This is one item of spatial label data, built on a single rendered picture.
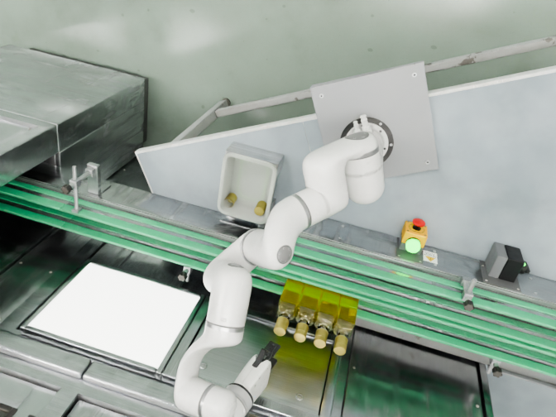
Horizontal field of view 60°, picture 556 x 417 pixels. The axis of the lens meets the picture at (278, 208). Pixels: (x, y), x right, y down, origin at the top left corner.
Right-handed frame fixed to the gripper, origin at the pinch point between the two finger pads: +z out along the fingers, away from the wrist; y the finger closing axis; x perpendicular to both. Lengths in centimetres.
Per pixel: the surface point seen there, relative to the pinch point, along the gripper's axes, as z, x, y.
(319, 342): 11.7, -8.9, 0.6
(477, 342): 47, -49, -5
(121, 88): 69, 118, 24
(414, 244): 47, -21, 20
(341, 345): 13.7, -14.4, 1.1
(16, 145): 5, 100, 24
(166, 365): -10.3, 25.6, -11.8
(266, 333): 17.4, 9.5, -12.8
